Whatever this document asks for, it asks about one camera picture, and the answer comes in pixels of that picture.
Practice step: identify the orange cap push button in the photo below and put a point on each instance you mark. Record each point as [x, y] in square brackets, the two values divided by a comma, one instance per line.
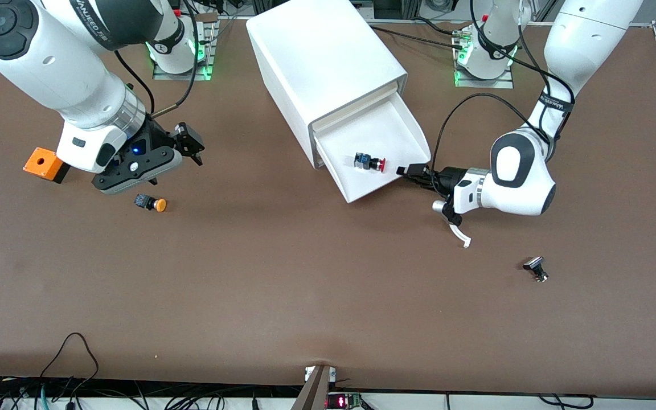
[154, 203]

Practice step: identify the red cap push button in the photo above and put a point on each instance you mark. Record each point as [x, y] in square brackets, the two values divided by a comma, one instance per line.
[369, 163]

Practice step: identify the aluminium profile bar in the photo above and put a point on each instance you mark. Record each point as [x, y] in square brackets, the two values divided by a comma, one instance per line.
[314, 393]

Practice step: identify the small red display module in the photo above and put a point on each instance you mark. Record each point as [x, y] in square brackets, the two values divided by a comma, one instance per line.
[342, 401]

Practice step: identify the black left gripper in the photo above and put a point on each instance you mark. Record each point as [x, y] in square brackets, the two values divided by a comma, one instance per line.
[445, 176]

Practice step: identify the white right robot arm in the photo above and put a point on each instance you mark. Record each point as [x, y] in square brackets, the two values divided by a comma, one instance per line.
[49, 62]

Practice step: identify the black knob switch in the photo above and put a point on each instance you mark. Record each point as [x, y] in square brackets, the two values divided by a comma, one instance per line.
[536, 269]

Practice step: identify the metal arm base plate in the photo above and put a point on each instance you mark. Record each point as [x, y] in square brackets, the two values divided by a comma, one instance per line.
[211, 51]
[487, 83]

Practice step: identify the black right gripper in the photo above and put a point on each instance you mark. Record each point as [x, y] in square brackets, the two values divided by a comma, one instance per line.
[156, 139]

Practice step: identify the orange box with hole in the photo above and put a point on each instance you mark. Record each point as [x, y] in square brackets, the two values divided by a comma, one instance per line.
[43, 162]

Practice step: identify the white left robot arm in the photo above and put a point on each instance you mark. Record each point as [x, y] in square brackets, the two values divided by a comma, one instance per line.
[521, 171]

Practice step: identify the white curved plastic piece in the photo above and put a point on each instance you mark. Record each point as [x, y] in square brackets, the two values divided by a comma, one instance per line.
[463, 238]

